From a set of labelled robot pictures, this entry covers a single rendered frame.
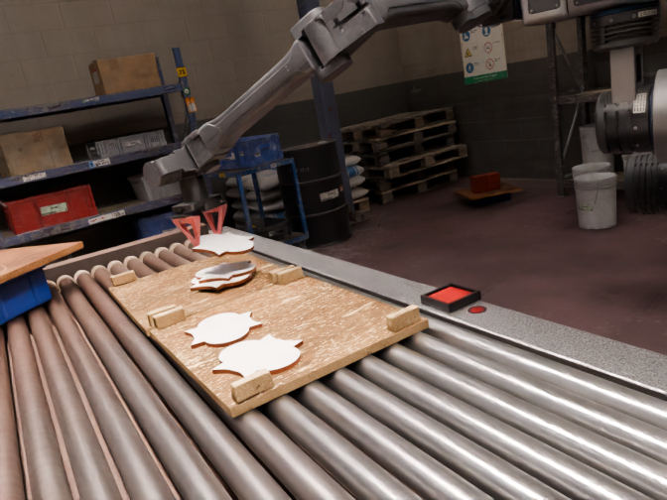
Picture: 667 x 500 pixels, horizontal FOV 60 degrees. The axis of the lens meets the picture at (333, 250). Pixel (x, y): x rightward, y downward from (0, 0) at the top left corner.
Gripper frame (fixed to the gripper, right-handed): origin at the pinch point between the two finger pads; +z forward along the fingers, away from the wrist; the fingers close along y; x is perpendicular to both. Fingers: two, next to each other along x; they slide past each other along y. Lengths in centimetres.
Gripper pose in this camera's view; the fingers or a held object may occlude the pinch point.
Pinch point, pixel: (206, 238)
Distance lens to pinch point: 136.5
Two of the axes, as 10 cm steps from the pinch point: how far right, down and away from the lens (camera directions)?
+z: 2.0, 9.4, 2.6
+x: -8.6, 0.4, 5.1
